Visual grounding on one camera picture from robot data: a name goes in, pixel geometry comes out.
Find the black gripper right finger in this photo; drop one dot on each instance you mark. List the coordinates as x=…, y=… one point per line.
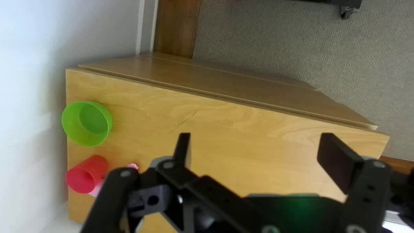
x=341, y=163

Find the red plastic cup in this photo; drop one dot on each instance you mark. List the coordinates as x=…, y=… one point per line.
x=86, y=172

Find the black caster wheel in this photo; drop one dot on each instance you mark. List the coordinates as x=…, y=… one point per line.
x=346, y=10

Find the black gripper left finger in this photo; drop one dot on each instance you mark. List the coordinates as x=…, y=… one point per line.
x=182, y=150

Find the large light wooden dresser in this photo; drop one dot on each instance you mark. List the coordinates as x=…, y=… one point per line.
x=259, y=129

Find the green bowl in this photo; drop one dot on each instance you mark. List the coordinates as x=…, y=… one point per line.
x=73, y=129

